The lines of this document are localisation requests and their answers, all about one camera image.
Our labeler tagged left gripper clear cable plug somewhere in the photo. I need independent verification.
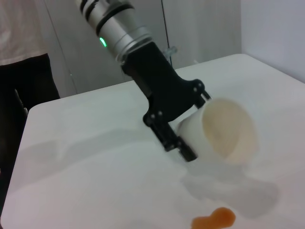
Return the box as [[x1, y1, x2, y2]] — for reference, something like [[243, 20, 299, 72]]
[[163, 46, 179, 57]]

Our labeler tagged brown water stain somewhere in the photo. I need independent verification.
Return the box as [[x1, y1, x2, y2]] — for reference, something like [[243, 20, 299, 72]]
[[191, 207, 236, 229]]

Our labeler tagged person in white shirt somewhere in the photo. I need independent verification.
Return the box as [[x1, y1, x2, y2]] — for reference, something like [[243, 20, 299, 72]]
[[0, 0, 61, 172]]

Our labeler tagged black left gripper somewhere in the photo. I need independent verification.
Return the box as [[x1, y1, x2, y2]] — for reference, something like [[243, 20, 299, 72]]
[[120, 42, 212, 163]]

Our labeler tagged white paper cup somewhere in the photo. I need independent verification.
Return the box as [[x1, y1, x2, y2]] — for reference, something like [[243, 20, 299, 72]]
[[175, 97, 259, 165]]

